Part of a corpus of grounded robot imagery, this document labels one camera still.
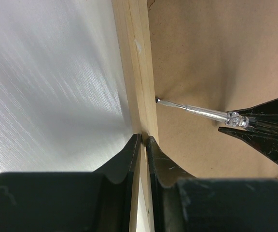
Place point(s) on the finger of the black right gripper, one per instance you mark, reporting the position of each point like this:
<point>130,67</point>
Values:
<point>266,144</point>
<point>265,111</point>

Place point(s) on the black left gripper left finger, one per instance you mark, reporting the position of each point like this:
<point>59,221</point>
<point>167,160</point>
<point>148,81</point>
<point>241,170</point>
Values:
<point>104,200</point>

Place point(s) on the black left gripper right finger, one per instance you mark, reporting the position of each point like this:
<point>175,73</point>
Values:
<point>184,203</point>

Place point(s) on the clear handled screwdriver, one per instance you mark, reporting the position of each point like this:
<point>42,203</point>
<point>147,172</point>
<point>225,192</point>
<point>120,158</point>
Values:
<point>231,118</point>

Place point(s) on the wooden picture frame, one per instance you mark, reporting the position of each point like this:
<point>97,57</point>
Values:
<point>215,54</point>

